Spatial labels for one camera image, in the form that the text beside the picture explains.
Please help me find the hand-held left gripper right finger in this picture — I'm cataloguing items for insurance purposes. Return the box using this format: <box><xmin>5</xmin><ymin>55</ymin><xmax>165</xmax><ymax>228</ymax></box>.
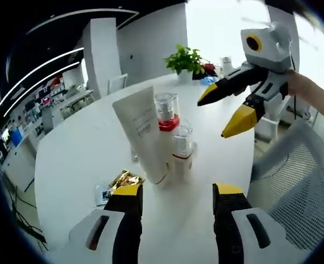
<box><xmin>212</xmin><ymin>183</ymin><xmax>292</xmax><ymax>264</ymax></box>

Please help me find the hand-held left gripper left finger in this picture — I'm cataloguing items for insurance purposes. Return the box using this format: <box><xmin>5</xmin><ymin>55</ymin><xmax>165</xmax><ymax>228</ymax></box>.
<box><xmin>68</xmin><ymin>183</ymin><xmax>144</xmax><ymax>264</ymax></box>

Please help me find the gold foil skincare sachet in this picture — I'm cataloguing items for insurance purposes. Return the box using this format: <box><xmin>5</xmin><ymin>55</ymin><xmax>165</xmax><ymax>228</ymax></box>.
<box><xmin>106</xmin><ymin>169</ymin><xmax>146</xmax><ymax>195</ymax></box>

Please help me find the tall white skincare pump bottle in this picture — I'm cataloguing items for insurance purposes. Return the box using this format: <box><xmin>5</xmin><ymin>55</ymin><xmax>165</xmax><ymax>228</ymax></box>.
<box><xmin>153</xmin><ymin>92</ymin><xmax>180</xmax><ymax>171</ymax></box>

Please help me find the white skincare tube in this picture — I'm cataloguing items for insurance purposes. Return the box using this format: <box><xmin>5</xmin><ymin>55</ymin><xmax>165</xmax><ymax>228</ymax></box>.
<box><xmin>112</xmin><ymin>86</ymin><xmax>168</xmax><ymax>191</ymax></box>

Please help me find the white plastic bottle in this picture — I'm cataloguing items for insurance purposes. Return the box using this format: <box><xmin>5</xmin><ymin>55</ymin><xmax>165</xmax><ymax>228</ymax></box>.
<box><xmin>221</xmin><ymin>56</ymin><xmax>234</xmax><ymax>75</ymax></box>

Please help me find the blue storage box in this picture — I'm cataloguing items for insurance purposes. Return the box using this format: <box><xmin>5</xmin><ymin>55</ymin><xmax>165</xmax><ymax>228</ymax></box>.
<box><xmin>10</xmin><ymin>128</ymin><xmax>24</xmax><ymax>147</ymax></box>

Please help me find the blue crumpled bag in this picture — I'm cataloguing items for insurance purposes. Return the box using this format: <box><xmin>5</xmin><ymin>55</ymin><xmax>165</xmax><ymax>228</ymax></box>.
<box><xmin>200</xmin><ymin>76</ymin><xmax>220</xmax><ymax>86</ymax></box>

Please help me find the dark red bag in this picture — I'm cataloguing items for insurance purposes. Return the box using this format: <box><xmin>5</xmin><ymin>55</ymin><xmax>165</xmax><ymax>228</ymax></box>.
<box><xmin>199</xmin><ymin>63</ymin><xmax>217</xmax><ymax>80</ymax></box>

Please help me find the potted green plant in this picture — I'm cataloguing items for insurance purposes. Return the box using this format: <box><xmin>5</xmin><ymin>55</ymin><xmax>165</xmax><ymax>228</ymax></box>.
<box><xmin>163</xmin><ymin>45</ymin><xmax>206</xmax><ymax>83</ymax></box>

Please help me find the grey mesh office chair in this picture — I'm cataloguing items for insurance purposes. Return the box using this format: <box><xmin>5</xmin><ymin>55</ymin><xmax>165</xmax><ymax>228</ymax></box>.
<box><xmin>246</xmin><ymin>120</ymin><xmax>324</xmax><ymax>251</ymax></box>

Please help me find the white framed chair back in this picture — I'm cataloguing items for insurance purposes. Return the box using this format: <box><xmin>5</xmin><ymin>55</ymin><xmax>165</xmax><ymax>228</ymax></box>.
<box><xmin>106</xmin><ymin>73</ymin><xmax>129</xmax><ymax>96</ymax></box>

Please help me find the white ceiling light strip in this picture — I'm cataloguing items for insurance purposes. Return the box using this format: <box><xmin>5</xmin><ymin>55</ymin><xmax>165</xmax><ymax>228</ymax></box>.
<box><xmin>0</xmin><ymin>47</ymin><xmax>85</xmax><ymax>108</ymax></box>
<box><xmin>2</xmin><ymin>62</ymin><xmax>81</xmax><ymax>117</ymax></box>

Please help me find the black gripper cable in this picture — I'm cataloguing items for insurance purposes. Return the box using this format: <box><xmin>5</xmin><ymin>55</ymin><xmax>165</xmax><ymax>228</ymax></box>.
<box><xmin>288</xmin><ymin>48</ymin><xmax>299</xmax><ymax>120</ymax></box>

